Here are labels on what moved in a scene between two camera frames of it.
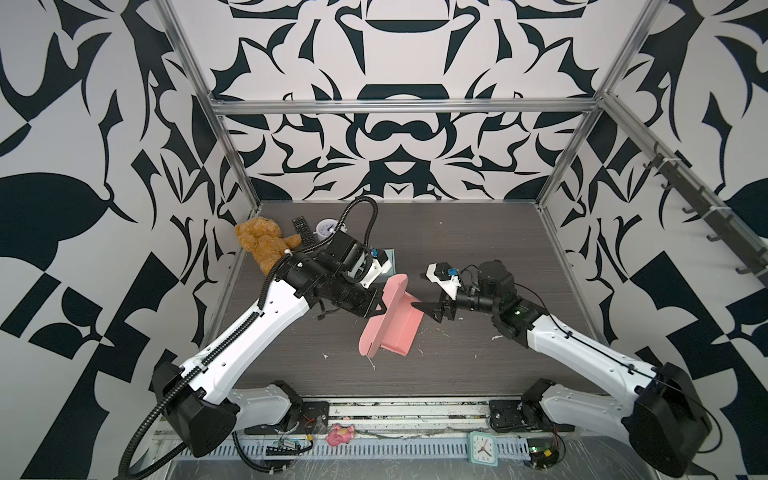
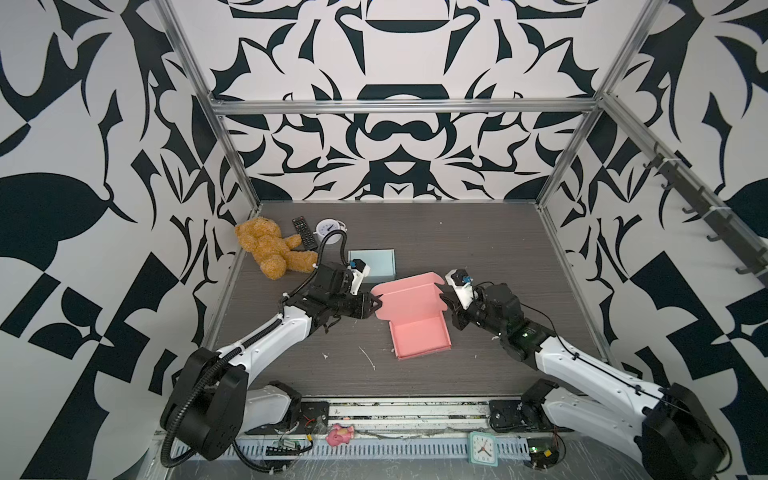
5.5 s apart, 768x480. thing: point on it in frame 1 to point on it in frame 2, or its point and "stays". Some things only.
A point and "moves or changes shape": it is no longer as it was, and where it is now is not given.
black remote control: (304, 231) stays
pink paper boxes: (397, 329) moves or changes shape
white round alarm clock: (325, 227) stays
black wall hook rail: (740, 241) stays
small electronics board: (545, 453) stays
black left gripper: (364, 308) to (363, 302)
